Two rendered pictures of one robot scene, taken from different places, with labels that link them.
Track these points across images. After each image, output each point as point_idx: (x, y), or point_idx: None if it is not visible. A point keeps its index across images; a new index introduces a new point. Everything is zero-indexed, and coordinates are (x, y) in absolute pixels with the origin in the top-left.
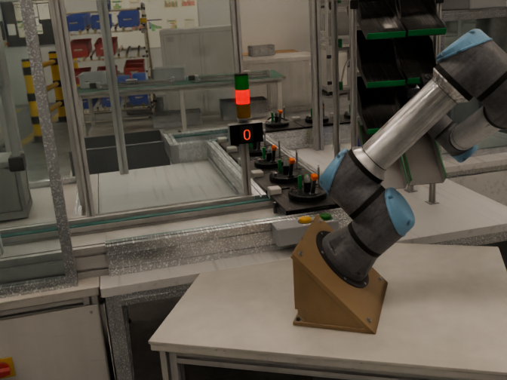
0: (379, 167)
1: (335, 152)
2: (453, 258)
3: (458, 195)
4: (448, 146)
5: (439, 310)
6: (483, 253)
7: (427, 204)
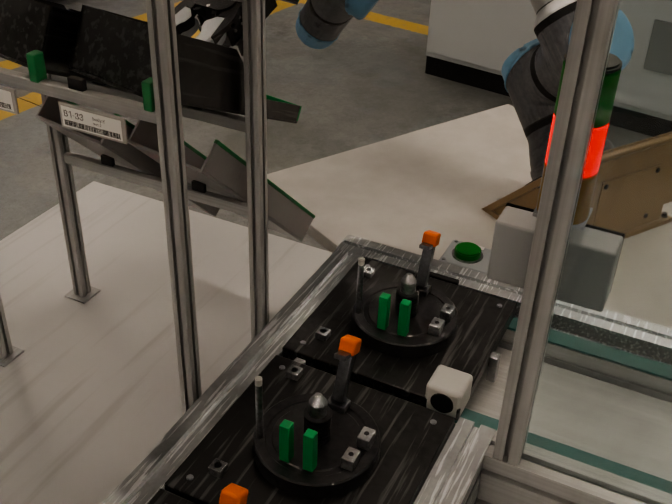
0: (568, 4)
1: (193, 306)
2: (340, 193)
3: (1, 280)
4: (350, 19)
5: (487, 162)
6: (292, 180)
7: (103, 294)
